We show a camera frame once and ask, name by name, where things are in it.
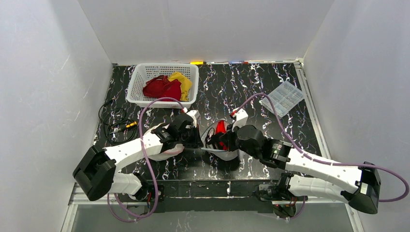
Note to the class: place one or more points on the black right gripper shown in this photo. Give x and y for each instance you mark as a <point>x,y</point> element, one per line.
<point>219,140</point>

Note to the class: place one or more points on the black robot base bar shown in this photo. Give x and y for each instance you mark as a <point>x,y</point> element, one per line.
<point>219,195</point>

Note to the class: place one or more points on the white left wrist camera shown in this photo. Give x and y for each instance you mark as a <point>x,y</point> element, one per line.
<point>194,114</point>

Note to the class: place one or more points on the dark red bra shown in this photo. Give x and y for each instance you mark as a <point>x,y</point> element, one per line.
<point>161,86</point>

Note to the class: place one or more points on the yellow bra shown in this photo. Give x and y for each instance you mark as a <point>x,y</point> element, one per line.
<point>185,84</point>

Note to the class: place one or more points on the clear plastic parts box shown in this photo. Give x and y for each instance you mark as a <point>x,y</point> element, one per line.
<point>285,97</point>

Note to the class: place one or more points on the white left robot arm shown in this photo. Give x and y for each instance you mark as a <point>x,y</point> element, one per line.
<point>99,171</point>

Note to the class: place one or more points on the black bra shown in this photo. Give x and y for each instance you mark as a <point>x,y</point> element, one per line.
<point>210,130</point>

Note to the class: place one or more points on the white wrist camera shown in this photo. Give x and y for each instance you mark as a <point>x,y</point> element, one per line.
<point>194,114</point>
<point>239,117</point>

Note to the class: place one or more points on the white pink-trim laundry bag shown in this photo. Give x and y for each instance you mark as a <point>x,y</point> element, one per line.
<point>179,148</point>

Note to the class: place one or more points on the white plastic basket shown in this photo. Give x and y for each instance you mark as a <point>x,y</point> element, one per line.
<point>144,72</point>

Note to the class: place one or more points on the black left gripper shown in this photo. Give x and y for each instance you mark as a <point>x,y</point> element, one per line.
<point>195,137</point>

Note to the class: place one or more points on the bright red bra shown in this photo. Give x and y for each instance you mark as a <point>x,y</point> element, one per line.
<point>221,128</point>

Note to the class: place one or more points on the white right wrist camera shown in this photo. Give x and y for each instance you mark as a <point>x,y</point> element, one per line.
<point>239,117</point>

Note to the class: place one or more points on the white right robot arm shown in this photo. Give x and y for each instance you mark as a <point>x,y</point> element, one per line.
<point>304,174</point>

